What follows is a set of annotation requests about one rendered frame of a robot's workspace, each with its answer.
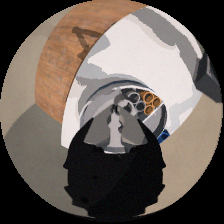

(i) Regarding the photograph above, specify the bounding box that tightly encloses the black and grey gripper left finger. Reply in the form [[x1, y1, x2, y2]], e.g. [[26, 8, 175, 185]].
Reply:
[[63, 104, 114, 170]]

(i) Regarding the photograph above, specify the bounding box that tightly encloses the grey metal cylinder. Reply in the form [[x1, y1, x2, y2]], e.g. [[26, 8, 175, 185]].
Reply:
[[125, 89, 140, 104], [133, 97, 146, 112], [114, 94, 134, 116]]

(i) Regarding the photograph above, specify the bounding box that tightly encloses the bronze bushing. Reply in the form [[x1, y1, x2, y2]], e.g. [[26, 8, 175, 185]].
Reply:
[[143, 103, 154, 115], [139, 89, 154, 103], [150, 94, 161, 107]]

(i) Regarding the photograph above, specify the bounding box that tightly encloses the blue crate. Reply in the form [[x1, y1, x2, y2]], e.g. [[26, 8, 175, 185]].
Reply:
[[157, 129, 170, 144]]

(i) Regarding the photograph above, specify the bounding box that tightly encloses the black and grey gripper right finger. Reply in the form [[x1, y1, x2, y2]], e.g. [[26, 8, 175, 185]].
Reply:
[[116, 105, 166, 169]]

